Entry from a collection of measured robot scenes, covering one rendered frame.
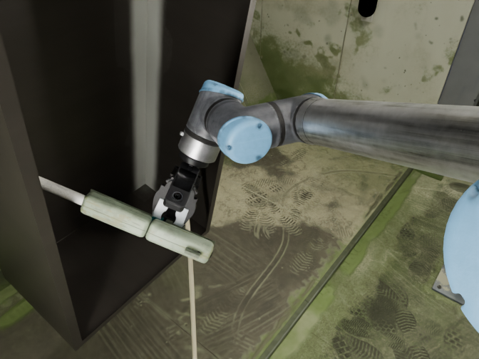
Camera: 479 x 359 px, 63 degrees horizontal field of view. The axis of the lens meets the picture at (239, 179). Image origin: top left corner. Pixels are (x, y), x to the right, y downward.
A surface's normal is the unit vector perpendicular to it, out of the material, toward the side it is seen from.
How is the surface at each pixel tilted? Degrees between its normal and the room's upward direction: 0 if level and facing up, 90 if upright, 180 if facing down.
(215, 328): 0
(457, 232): 83
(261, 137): 86
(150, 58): 90
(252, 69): 57
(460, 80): 90
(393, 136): 79
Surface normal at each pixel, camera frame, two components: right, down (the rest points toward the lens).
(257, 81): 0.66, -0.10
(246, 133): 0.33, 0.53
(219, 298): 0.01, -0.78
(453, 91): -0.63, 0.48
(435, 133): -0.88, -0.20
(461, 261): -0.92, 0.12
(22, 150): 0.79, 0.53
